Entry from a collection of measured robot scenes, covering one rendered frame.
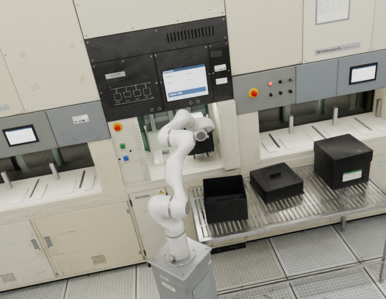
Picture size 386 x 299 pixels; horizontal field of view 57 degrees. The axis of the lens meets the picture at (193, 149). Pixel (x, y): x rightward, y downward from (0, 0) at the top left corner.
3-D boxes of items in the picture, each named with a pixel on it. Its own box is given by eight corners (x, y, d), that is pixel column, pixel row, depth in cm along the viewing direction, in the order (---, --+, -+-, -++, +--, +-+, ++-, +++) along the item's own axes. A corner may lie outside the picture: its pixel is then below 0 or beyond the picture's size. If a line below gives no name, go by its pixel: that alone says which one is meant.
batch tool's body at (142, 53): (148, 272, 302) (82, 41, 209) (146, 205, 386) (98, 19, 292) (247, 251, 307) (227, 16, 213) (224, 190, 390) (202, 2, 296)
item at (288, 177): (265, 204, 241) (265, 188, 234) (249, 182, 266) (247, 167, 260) (304, 193, 245) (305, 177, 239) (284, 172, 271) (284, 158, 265)
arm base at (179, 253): (182, 271, 200) (177, 247, 191) (157, 258, 211) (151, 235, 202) (201, 250, 212) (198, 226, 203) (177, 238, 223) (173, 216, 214)
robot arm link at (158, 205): (181, 239, 196) (174, 205, 184) (151, 236, 202) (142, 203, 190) (187, 224, 206) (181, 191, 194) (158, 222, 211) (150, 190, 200)
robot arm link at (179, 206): (164, 217, 200) (191, 219, 195) (155, 216, 189) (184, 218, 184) (173, 133, 211) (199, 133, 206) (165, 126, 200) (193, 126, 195)
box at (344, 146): (332, 191, 243) (334, 159, 231) (312, 170, 268) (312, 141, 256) (370, 181, 247) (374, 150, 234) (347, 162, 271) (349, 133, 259)
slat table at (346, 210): (212, 320, 255) (199, 241, 218) (200, 258, 307) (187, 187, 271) (384, 282, 262) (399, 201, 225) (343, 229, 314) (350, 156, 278)
